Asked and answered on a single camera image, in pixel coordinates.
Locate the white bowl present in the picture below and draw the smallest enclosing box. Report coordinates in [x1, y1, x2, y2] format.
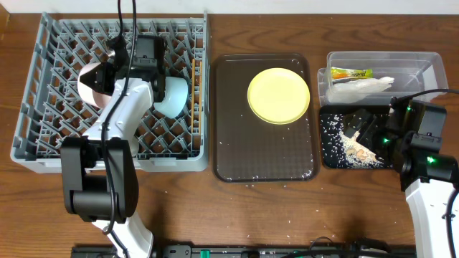
[77, 69, 113, 108]

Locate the white tissue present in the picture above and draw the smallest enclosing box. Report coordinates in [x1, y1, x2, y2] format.
[326, 77, 394, 104]

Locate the light blue bowl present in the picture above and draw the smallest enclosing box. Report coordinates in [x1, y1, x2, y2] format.
[153, 77, 188, 118]

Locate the green snack wrapper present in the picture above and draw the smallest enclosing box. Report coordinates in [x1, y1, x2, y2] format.
[331, 67, 373, 80]

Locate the yellow plate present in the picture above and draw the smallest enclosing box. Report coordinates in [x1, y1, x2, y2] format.
[247, 67, 311, 125]

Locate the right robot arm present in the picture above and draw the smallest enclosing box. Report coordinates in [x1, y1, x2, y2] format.
[343, 99, 458, 257]

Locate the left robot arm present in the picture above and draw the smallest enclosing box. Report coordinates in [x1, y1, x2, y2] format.
[60, 35, 165, 257]

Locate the black waste tray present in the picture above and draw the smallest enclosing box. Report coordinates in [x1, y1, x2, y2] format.
[319, 105, 392, 169]

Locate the rice and nutshell pile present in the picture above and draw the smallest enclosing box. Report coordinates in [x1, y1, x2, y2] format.
[320, 113, 388, 169]

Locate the clear plastic bin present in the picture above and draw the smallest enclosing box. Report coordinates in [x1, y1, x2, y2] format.
[318, 51, 448, 106]

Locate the grey dish rack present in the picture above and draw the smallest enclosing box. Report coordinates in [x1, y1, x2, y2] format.
[10, 14, 210, 173]

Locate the dark brown serving tray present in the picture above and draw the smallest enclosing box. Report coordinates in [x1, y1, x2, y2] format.
[211, 53, 320, 183]

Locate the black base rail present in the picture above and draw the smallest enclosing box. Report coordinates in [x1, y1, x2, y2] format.
[70, 239, 417, 258]

